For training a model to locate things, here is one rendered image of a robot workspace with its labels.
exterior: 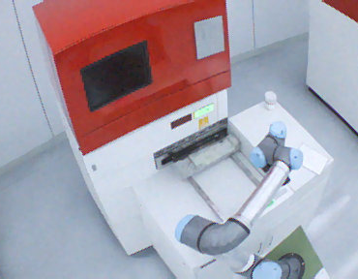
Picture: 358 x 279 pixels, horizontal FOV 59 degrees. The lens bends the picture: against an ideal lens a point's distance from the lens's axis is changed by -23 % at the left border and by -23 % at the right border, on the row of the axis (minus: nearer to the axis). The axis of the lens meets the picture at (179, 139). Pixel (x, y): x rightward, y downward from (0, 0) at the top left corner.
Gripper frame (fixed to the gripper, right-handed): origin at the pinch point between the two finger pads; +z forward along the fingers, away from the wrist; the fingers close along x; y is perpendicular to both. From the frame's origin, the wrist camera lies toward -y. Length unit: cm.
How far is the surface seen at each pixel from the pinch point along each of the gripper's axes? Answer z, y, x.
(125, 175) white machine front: 19, 59, 47
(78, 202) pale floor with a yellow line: 111, 129, 80
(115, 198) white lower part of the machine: 33, 59, 57
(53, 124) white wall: 87, 207, 72
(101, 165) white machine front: 4, 59, 58
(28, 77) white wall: 23, 207, 81
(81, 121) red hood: -31, 54, 61
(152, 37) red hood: -57, 54, 23
